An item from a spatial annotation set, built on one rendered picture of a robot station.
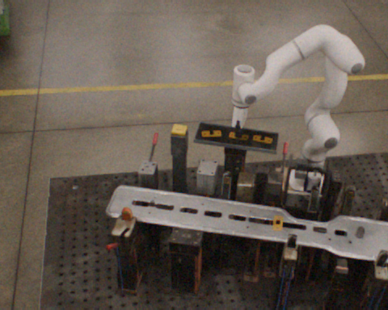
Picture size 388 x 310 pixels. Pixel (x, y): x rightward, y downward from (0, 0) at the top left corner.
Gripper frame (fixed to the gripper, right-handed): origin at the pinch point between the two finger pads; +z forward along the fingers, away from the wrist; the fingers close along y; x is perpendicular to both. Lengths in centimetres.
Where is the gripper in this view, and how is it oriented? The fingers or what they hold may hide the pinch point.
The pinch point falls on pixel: (238, 131)
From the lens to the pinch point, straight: 239.0
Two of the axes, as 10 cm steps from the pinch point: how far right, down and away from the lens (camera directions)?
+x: 9.8, 2.0, -0.9
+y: -2.0, 6.4, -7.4
